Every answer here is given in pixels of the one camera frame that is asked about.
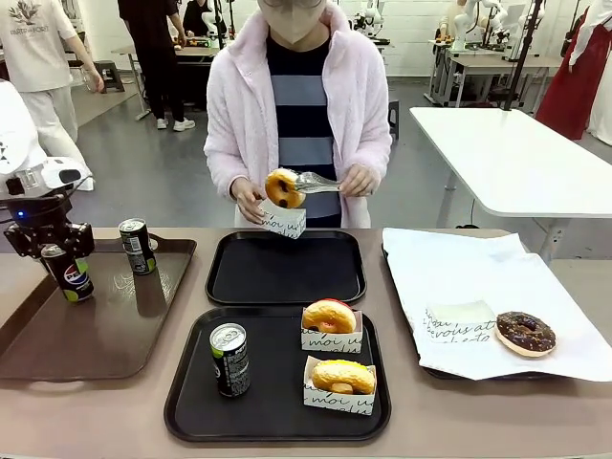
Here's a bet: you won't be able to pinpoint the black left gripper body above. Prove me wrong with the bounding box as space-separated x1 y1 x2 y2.
0 191 73 231

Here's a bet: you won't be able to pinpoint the black Pepsi can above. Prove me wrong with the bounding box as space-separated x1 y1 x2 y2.
118 217 158 276
40 244 96 304
209 322 251 399

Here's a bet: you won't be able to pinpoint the donut with chocolate spots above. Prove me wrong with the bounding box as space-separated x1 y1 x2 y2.
264 167 308 210

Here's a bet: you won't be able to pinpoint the metal serving tongs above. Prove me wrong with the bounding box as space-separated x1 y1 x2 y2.
290 170 343 195

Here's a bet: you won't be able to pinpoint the donut with red filling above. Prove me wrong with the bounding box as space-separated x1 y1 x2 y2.
301 298 358 335

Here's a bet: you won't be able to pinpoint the yellow glazed donut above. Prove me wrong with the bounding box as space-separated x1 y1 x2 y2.
311 359 378 396

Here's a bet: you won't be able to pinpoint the person right forearm pink sleeve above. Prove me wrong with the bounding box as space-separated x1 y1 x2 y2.
203 137 251 198

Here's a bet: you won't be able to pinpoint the person left forearm pink sleeve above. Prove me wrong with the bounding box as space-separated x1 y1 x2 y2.
354 127 394 176

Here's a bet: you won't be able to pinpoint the person right hand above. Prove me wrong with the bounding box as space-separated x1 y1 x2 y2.
229 175 269 227

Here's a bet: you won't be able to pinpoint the person left hand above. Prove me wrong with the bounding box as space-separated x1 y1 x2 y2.
339 163 383 199

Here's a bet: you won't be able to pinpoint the brown plastic tray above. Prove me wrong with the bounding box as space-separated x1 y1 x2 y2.
0 237 198 382

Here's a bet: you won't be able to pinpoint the background person in white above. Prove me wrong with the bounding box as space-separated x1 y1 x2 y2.
0 0 106 160

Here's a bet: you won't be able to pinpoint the dark step stool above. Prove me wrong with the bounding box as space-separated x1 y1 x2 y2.
94 58 127 95

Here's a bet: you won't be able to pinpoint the grey background table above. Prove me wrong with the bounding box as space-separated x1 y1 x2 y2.
110 43 217 120

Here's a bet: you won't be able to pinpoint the background person in black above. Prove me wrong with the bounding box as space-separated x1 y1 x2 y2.
117 0 198 133

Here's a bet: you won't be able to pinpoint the small black tray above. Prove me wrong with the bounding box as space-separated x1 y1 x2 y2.
205 229 368 307

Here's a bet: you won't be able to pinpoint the seated person in black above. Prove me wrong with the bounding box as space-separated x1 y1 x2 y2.
182 0 214 39

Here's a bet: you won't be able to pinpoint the person in pink jacket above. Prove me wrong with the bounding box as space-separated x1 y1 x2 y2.
203 0 394 230

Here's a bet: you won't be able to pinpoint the large black tray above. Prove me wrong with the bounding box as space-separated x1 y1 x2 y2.
164 305 393 444

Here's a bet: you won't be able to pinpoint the beige face mask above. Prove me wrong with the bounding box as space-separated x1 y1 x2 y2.
256 0 320 45

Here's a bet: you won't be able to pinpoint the dark tray under paper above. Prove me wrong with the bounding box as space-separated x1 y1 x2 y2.
381 241 575 383

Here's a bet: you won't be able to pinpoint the white paper sheet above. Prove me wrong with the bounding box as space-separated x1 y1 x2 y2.
382 227 612 383

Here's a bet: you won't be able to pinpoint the white side table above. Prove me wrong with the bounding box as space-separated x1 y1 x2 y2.
409 105 612 262

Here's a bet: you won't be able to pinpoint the background work desk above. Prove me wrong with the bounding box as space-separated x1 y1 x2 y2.
428 39 566 110

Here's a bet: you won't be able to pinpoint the chocolate glazed donut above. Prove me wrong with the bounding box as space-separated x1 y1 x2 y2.
494 311 557 360

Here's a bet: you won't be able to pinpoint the black stand pole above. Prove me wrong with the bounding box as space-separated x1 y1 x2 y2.
500 0 547 112

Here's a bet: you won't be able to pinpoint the mannequin in red dress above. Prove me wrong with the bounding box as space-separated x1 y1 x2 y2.
535 0 612 141

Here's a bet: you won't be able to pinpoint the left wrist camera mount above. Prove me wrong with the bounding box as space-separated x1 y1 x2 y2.
4 169 42 196

